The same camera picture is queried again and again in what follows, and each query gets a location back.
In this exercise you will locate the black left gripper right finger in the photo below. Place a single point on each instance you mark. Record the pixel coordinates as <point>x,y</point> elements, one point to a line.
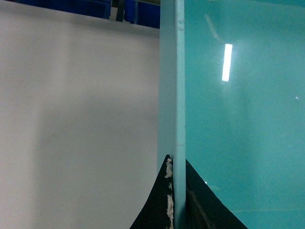
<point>204,210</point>

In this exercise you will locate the turquoise plastic bin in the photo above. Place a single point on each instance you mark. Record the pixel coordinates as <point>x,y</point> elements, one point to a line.
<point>232,104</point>

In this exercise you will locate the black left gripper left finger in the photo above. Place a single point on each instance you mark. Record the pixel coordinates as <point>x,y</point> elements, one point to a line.
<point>158,210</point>

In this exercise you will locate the blue bin lower centre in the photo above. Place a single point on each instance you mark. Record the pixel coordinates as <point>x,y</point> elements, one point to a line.
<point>141,13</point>

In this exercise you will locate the blue bin lower left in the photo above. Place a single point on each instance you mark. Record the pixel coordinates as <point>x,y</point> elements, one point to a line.
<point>94,8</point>

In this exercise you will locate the blue bin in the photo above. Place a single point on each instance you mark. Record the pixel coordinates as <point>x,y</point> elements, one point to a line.
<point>141,13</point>
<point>94,8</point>

